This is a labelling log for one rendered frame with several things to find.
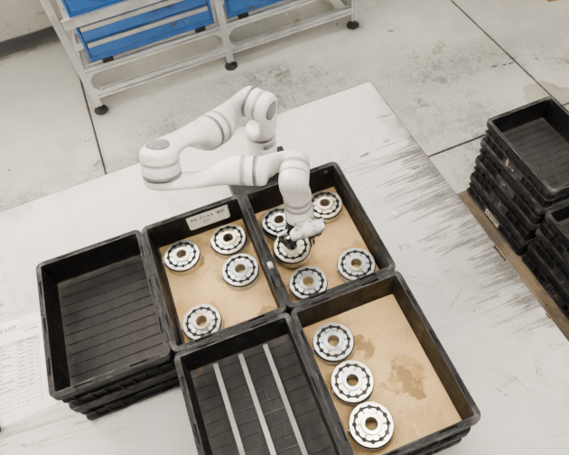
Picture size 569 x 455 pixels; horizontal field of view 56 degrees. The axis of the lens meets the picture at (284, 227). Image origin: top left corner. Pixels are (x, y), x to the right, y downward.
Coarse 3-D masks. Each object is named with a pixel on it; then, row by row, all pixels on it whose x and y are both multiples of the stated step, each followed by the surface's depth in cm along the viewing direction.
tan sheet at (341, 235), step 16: (336, 192) 163; (272, 208) 162; (336, 224) 156; (352, 224) 156; (272, 240) 155; (320, 240) 154; (336, 240) 153; (352, 240) 152; (320, 256) 150; (336, 256) 150; (288, 272) 149; (336, 272) 147
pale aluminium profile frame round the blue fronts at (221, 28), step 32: (128, 0) 269; (160, 0) 275; (288, 0) 309; (352, 0) 322; (64, 32) 271; (192, 32) 301; (224, 32) 307; (288, 32) 323; (96, 64) 294; (192, 64) 315; (96, 96) 306
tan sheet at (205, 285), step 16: (240, 224) 159; (192, 240) 158; (208, 240) 157; (208, 256) 154; (256, 256) 152; (208, 272) 151; (240, 272) 150; (176, 288) 149; (192, 288) 149; (208, 288) 148; (224, 288) 148; (256, 288) 147; (176, 304) 146; (192, 304) 146; (224, 304) 145; (240, 304) 144; (256, 304) 144; (272, 304) 144; (224, 320) 142; (240, 320) 142
